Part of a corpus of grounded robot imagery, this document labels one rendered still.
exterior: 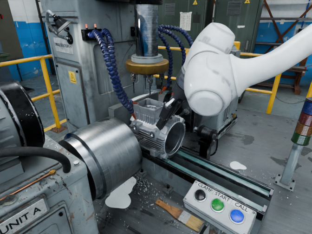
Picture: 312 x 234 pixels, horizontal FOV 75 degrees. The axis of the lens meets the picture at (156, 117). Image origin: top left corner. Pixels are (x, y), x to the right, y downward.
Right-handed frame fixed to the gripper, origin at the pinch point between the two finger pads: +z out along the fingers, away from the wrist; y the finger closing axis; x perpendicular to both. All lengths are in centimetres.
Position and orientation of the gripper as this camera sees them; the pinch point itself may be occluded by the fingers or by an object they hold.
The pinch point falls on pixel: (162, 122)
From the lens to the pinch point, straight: 83.0
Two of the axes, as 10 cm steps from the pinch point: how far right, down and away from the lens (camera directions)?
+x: 6.6, 7.0, -2.7
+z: -3.9, 6.3, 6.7
